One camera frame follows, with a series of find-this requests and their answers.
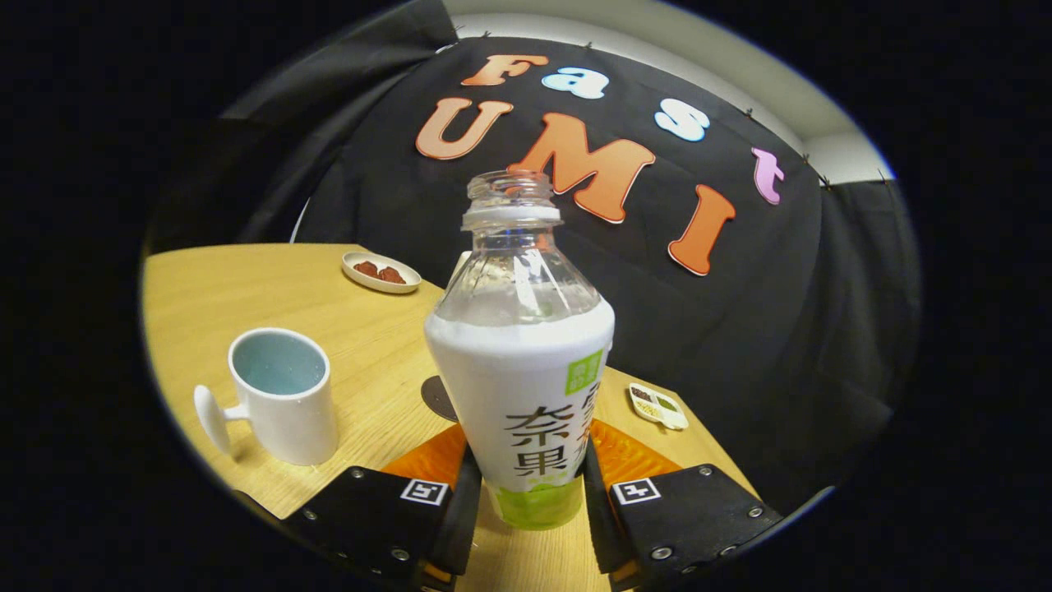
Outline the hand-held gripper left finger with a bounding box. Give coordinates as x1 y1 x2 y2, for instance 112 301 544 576
284 423 484 592

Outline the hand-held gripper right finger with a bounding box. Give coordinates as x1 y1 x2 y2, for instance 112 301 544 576
582 419 786 592

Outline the white cup with blue inside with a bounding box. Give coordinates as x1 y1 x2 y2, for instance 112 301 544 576
193 327 339 467

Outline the dark brown round coaster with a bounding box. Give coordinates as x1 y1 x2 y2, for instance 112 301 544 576
421 376 461 423

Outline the clear juice bottle white label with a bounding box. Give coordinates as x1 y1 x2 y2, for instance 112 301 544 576
423 169 616 531

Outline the small white divided sauce dish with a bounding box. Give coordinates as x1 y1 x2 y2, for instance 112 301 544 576
629 382 690 431

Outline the black backdrop cloth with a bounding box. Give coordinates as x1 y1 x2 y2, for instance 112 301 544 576
148 0 921 511

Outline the small white oval plate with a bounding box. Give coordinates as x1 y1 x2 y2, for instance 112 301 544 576
342 251 422 294

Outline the wooden table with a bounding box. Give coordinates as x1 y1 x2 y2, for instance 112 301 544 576
141 243 757 592

